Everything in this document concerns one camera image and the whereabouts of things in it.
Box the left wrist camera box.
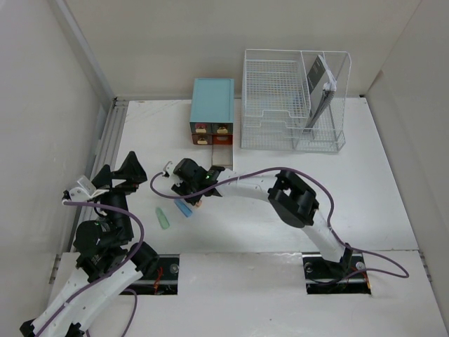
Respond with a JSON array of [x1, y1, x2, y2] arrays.
[[62, 176, 108, 203]]

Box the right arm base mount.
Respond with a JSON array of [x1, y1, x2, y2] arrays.
[[302, 253, 371, 295]]

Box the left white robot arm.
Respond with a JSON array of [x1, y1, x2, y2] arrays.
[[20, 151, 159, 336]]

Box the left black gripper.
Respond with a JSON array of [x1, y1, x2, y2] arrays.
[[92, 151, 147, 241]]

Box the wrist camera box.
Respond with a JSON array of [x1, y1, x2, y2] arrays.
[[162, 161, 176, 178], [62, 176, 108, 203]]

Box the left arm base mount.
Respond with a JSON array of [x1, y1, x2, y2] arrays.
[[126, 255, 180, 296]]

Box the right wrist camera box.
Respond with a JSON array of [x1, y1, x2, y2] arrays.
[[162, 161, 176, 178]]

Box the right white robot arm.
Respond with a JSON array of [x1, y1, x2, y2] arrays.
[[165, 158, 352, 278]]

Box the blue chalk stick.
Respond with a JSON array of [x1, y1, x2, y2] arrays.
[[174, 199, 193, 218]]

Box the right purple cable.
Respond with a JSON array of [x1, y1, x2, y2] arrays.
[[149, 167, 411, 282]]

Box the grey setup guide booklet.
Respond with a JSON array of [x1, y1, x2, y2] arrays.
[[306, 55, 337, 128]]

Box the green chalk stick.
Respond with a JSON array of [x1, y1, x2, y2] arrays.
[[155, 207, 170, 230]]

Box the teal mini drawer chest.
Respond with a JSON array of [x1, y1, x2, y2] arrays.
[[189, 78, 234, 146]]

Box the aluminium frame rail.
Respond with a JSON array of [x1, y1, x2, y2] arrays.
[[67, 98, 129, 252]]

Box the white wire desk organizer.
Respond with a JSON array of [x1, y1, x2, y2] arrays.
[[240, 49, 351, 153]]

